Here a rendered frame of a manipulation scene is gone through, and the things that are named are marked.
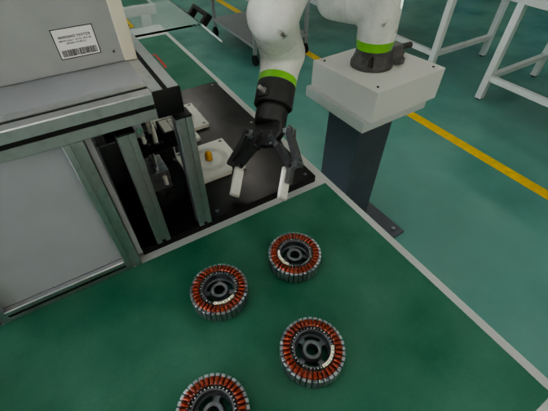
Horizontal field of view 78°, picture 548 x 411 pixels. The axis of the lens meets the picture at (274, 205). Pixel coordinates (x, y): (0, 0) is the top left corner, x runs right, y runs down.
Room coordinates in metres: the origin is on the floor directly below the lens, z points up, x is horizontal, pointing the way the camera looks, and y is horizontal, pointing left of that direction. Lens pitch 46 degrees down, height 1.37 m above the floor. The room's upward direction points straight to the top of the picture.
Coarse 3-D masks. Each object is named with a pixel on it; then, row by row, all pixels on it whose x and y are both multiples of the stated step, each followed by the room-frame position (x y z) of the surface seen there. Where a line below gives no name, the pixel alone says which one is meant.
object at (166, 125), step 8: (160, 120) 0.72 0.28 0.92; (168, 120) 0.72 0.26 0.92; (160, 128) 0.69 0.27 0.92; (168, 128) 0.69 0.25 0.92; (160, 136) 0.69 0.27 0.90; (168, 136) 0.67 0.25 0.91; (152, 144) 0.65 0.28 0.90; (160, 144) 0.65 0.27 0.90; (168, 144) 0.66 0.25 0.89; (176, 144) 0.67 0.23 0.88; (144, 152) 0.63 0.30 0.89; (152, 152) 0.64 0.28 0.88; (152, 160) 0.65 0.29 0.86
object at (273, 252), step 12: (276, 240) 0.46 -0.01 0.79; (288, 240) 0.46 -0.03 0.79; (300, 240) 0.46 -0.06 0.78; (312, 240) 0.46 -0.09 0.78; (276, 252) 0.43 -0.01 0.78; (288, 252) 0.43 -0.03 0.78; (300, 252) 0.44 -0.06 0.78; (312, 252) 0.43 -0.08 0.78; (276, 264) 0.40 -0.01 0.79; (288, 264) 0.40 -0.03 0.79; (300, 264) 0.40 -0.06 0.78; (312, 264) 0.40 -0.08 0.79; (288, 276) 0.38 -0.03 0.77; (300, 276) 0.37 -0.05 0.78; (312, 276) 0.39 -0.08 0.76
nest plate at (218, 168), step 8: (208, 144) 0.81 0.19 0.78; (216, 144) 0.81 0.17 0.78; (224, 144) 0.82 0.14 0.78; (200, 152) 0.78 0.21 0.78; (216, 152) 0.78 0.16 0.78; (224, 152) 0.78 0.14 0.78; (216, 160) 0.74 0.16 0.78; (224, 160) 0.74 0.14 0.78; (208, 168) 0.71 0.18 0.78; (216, 168) 0.71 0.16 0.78; (224, 168) 0.71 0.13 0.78; (208, 176) 0.67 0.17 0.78; (216, 176) 0.68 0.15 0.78
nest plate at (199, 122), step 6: (192, 108) 1.02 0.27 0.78; (192, 114) 0.98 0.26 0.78; (198, 114) 0.98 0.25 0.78; (156, 120) 0.94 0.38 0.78; (192, 120) 0.95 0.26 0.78; (198, 120) 0.95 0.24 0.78; (204, 120) 0.95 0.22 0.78; (156, 126) 0.91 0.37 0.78; (198, 126) 0.91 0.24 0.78; (204, 126) 0.92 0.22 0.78
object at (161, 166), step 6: (156, 156) 0.71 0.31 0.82; (150, 162) 0.68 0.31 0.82; (162, 162) 0.68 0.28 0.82; (150, 168) 0.66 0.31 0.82; (162, 168) 0.66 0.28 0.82; (150, 174) 0.63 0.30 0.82; (156, 174) 0.64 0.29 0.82; (162, 174) 0.64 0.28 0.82; (168, 174) 0.65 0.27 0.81; (156, 180) 0.63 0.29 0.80; (162, 180) 0.64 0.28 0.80; (168, 180) 0.65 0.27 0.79; (156, 186) 0.63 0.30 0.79; (162, 186) 0.64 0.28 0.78; (168, 186) 0.65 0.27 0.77
